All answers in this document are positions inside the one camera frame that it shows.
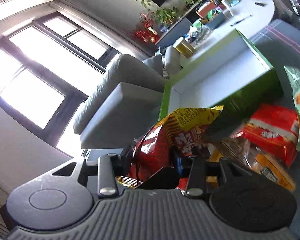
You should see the red yellow chip bag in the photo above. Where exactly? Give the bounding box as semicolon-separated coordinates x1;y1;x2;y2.
116;105;224;189

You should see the clear bread bag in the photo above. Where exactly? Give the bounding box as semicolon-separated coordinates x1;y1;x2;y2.
213;138;296;192

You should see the red snack bag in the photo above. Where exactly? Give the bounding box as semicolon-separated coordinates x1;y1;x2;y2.
234;103;299;167

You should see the grey sofa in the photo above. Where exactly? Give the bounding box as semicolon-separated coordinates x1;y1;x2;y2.
73;46;182;149

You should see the green cardboard box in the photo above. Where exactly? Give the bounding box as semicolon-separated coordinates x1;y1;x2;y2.
159;29;283;140

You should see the yellow tin can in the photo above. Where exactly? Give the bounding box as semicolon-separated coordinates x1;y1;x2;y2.
173;37;196;59

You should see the red flower decoration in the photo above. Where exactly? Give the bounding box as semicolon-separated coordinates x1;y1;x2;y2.
132;12;159;44

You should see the white oval coffee table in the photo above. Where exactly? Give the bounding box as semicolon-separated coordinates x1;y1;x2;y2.
189;0;276;46

